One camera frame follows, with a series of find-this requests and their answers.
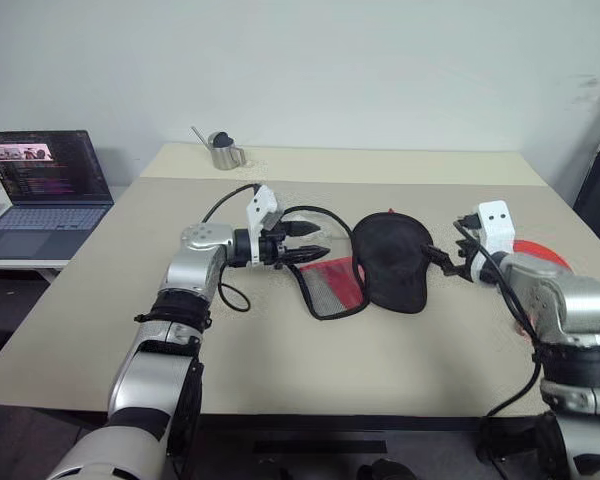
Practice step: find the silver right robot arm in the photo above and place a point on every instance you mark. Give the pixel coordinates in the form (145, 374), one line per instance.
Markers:
(575, 310)

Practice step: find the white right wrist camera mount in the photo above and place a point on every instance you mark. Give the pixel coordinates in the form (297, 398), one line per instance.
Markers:
(497, 225)

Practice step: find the red and black paddle case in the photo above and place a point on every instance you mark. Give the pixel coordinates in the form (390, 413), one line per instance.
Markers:
(392, 265)

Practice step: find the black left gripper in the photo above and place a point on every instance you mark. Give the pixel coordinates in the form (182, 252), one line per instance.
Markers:
(272, 247)

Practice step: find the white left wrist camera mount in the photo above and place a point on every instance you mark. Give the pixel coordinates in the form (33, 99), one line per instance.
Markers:
(262, 202)

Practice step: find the open grey laptop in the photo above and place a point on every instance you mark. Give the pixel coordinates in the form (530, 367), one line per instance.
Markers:
(45, 175)

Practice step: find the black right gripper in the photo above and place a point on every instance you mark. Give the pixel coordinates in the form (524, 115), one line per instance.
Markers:
(466, 257)

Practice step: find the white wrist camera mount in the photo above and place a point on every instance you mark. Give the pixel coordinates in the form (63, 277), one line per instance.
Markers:
(262, 202)
(497, 225)

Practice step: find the black object in jug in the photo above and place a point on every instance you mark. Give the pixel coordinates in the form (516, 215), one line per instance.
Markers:
(222, 139)

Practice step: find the thin metal rod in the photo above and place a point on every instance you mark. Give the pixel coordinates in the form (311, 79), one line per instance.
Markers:
(200, 136)

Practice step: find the stainless steel jug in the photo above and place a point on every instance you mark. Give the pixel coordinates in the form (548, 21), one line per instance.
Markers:
(225, 159)

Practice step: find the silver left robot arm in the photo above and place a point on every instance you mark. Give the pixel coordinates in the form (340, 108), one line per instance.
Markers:
(180, 280)

